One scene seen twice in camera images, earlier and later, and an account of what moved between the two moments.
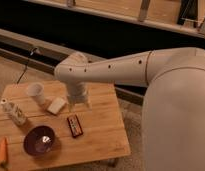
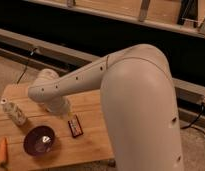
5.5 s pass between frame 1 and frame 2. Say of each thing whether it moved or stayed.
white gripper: moved
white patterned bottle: stayed
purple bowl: stayed
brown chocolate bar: stayed
